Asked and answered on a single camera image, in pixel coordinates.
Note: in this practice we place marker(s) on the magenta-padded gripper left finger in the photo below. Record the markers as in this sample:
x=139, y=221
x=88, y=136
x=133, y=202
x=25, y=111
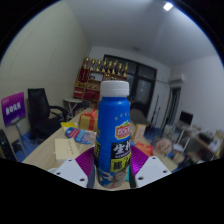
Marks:
x=85, y=161

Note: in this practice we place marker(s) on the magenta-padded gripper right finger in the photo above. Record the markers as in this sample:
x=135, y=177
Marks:
x=140, y=160

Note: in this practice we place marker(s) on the blue white-capped drink bottle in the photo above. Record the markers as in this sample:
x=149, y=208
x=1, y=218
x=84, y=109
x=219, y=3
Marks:
x=113, y=133

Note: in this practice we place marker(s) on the orange red booklet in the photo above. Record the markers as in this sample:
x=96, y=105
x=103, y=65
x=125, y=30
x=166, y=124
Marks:
x=144, y=149

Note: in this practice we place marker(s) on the blue magazine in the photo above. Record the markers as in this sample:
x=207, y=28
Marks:
x=80, y=135

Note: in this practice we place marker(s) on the potted pink flowers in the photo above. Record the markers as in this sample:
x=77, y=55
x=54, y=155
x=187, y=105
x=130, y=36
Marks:
x=163, y=145

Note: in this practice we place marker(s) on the small orange standing box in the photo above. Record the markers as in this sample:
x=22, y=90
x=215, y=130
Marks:
x=138, y=132

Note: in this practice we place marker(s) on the yellow booklet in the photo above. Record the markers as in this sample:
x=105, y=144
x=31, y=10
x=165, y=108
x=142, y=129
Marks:
x=68, y=126

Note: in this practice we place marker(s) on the yellow gift box red ribbon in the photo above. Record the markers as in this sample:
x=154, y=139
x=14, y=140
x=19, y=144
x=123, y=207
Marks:
x=89, y=120

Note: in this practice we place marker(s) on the tan chair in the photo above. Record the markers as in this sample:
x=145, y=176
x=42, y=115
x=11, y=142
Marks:
x=138, y=115

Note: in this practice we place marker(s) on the small round white table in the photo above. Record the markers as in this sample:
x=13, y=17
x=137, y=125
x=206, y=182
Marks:
x=73, y=101

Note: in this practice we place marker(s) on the black computer monitor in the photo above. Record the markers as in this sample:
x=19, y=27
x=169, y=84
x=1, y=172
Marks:
x=186, y=118

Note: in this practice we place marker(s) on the black office chair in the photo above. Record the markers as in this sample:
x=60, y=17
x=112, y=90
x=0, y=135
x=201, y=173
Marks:
x=41, y=113

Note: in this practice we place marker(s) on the cluttered side desk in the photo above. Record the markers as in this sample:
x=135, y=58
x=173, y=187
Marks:
x=206, y=143

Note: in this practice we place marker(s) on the black framed glass door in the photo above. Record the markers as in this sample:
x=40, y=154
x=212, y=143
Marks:
x=143, y=83

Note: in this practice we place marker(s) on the wooden shelf unit with trophies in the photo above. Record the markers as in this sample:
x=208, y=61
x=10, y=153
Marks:
x=96, y=85

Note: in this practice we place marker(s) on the black bag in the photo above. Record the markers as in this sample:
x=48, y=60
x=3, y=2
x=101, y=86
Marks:
x=6, y=146

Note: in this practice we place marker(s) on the purple sign board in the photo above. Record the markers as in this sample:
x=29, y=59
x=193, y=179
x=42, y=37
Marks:
x=13, y=108

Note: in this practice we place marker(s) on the white air conditioner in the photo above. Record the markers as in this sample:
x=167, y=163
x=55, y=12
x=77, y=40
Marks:
x=177, y=79

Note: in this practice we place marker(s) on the ceiling light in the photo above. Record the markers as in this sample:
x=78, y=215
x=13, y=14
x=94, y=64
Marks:
x=168, y=6

